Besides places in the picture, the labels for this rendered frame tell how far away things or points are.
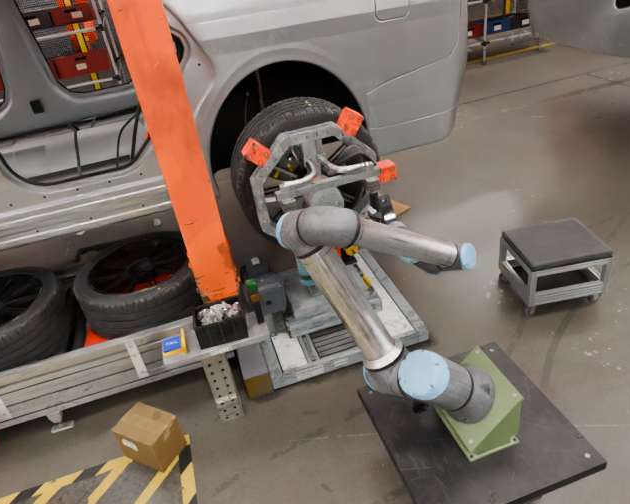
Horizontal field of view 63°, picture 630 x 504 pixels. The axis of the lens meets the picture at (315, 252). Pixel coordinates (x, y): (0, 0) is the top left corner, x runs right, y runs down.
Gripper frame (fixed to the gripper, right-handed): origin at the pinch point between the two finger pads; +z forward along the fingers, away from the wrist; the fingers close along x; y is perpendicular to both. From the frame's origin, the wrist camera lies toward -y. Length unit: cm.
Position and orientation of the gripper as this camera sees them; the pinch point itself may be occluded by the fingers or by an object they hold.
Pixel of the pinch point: (373, 204)
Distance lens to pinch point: 211.4
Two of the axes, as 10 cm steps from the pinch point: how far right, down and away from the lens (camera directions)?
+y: 1.3, 8.3, 5.4
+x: 9.5, -2.6, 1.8
